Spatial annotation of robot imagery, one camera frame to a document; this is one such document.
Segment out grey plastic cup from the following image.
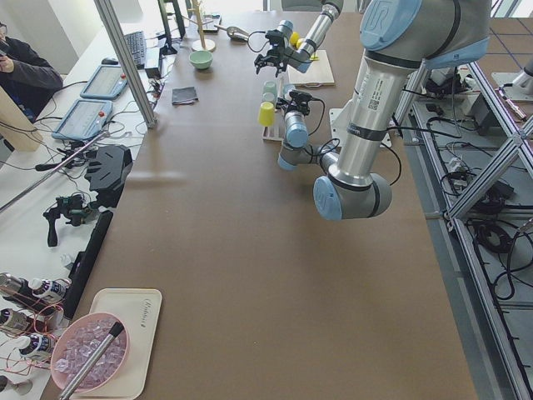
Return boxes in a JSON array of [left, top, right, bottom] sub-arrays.
[[262, 92, 276, 105]]

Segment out wooden cutting board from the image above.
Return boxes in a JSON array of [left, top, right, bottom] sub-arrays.
[[288, 50, 335, 87]]

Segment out green bowl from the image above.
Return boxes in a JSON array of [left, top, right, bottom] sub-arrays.
[[189, 50, 213, 70]]

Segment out green plastic cup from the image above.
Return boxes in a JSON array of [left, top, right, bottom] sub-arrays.
[[262, 81, 277, 97]]

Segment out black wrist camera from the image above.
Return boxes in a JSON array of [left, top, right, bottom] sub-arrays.
[[289, 90, 313, 105]]

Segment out grey folded cloth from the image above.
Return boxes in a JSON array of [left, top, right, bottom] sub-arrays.
[[172, 87, 198, 105]]

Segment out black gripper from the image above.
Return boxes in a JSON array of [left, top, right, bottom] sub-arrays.
[[254, 29, 291, 78], [276, 97, 311, 116]]

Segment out yellow plastic cup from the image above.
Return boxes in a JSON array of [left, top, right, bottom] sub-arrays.
[[257, 102, 276, 127]]

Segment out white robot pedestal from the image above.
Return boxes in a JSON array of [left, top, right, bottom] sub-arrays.
[[329, 98, 395, 147]]

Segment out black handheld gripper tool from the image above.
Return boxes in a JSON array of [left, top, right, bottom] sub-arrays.
[[42, 194, 93, 248]]

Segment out metal scoop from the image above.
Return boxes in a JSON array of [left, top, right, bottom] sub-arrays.
[[215, 24, 250, 43]]

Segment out pink bowl with ice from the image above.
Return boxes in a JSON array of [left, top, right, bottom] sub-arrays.
[[51, 312, 129, 393]]

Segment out yellow lemon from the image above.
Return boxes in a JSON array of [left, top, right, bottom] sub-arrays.
[[290, 32, 300, 47]]

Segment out metal ice tongs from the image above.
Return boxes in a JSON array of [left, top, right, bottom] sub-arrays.
[[58, 322, 124, 400]]

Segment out wooden mug tree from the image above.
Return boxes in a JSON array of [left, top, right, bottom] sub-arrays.
[[186, 0, 216, 53]]

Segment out black keyboard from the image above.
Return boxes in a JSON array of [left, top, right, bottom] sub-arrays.
[[123, 31, 147, 69]]

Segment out blue teach pendant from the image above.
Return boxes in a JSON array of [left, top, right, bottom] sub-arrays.
[[80, 65, 127, 100], [52, 98, 113, 141]]

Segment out white wire cup rack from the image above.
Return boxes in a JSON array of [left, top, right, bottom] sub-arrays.
[[262, 73, 288, 142]]

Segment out cream plastic tray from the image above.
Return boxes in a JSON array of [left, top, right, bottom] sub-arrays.
[[51, 288, 162, 399]]

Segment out aluminium frame post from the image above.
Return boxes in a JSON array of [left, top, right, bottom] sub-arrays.
[[94, 0, 157, 129]]

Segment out light blue plastic cup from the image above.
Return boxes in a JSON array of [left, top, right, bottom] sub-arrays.
[[282, 84, 296, 97]]

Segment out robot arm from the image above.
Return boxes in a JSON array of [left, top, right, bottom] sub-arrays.
[[254, 0, 344, 77], [278, 1, 491, 221]]

